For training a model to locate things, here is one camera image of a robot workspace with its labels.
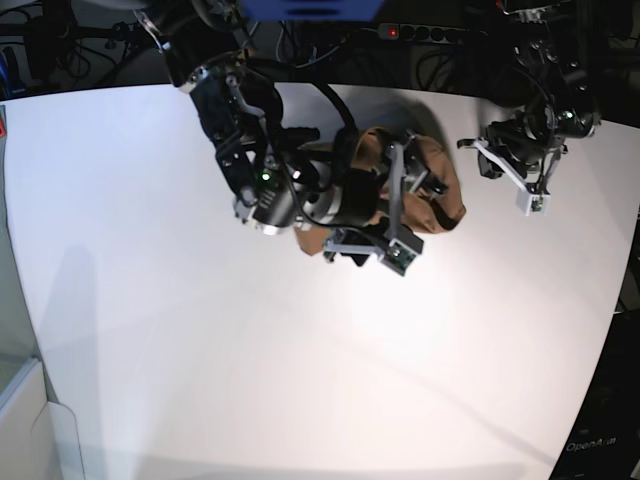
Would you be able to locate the black tripod stand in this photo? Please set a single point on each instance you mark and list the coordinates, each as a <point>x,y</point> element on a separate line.
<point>65,46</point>

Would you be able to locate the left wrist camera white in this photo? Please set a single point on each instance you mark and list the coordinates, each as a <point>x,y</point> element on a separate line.
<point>530,200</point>

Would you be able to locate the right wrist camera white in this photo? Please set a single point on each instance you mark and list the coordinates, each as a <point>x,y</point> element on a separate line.
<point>402,250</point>

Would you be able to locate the brown T-shirt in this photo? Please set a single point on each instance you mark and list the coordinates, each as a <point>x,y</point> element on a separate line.
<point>432,203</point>

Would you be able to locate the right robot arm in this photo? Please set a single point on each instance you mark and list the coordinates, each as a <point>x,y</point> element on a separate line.
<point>277,174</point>

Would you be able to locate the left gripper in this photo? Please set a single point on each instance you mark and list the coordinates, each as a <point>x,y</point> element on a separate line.
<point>513,149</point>

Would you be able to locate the black power strip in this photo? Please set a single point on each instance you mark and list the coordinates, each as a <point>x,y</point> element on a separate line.
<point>424,35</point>

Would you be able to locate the black OpenArm base box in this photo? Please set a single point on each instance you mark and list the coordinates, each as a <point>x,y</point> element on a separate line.
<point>604,440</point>

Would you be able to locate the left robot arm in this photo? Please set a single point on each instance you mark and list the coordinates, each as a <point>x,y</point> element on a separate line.
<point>541,43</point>

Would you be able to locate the white bin at left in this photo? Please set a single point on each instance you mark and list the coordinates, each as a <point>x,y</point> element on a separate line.
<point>39,438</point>

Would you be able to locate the blue overhead mount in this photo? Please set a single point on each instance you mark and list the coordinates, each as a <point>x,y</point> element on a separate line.
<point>312,10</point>

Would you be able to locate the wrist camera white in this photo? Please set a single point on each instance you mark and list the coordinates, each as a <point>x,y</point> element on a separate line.
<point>402,250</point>
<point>530,200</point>

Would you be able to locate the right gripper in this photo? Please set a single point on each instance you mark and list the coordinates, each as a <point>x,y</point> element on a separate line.
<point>362,213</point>

